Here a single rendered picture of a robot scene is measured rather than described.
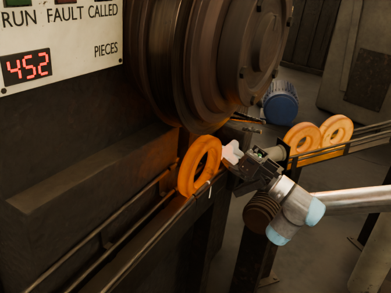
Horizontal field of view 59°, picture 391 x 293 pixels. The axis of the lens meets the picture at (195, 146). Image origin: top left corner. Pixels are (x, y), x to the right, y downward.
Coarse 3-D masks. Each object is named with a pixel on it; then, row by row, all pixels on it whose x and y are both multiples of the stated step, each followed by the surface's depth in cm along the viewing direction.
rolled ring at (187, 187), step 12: (192, 144) 90; (204, 144) 89; (216, 144) 96; (192, 156) 88; (216, 156) 99; (180, 168) 89; (192, 168) 88; (204, 168) 102; (216, 168) 102; (180, 180) 89; (192, 180) 90; (204, 180) 100; (180, 192) 93; (192, 192) 93
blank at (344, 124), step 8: (328, 120) 127; (336, 120) 126; (344, 120) 127; (320, 128) 128; (328, 128) 126; (336, 128) 128; (344, 128) 130; (352, 128) 132; (328, 136) 128; (336, 136) 134; (344, 136) 132; (320, 144) 129; (328, 144) 130
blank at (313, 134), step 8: (296, 128) 121; (304, 128) 121; (312, 128) 123; (288, 136) 122; (296, 136) 121; (304, 136) 123; (312, 136) 125; (320, 136) 126; (296, 144) 123; (304, 144) 129; (312, 144) 127; (296, 152) 125
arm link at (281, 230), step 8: (280, 208) 108; (280, 216) 100; (272, 224) 103; (280, 224) 100; (288, 224) 98; (272, 232) 102; (280, 232) 101; (288, 232) 100; (296, 232) 101; (272, 240) 103; (280, 240) 102; (288, 240) 102
